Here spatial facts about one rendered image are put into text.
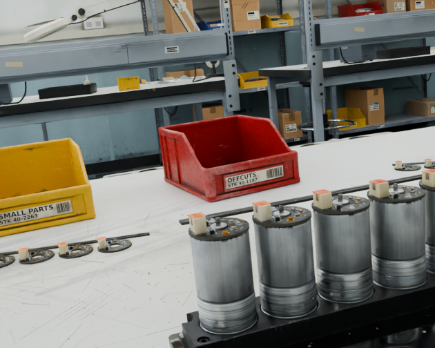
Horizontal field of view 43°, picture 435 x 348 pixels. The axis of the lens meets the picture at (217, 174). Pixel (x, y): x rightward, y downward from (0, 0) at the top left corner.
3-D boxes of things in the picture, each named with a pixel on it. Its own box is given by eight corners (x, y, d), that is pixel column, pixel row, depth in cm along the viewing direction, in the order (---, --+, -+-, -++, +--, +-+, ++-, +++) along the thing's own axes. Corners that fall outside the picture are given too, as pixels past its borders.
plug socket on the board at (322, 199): (337, 206, 24) (337, 191, 23) (320, 210, 23) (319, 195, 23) (329, 202, 24) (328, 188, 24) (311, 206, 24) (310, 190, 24)
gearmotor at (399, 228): (438, 299, 25) (436, 190, 24) (391, 311, 24) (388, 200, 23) (404, 280, 27) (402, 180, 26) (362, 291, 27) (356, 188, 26)
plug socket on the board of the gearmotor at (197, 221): (213, 231, 22) (211, 215, 22) (192, 235, 22) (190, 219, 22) (208, 226, 23) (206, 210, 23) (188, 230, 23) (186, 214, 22)
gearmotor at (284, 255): (328, 329, 24) (321, 214, 22) (275, 342, 23) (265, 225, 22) (302, 305, 26) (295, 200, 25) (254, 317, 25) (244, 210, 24)
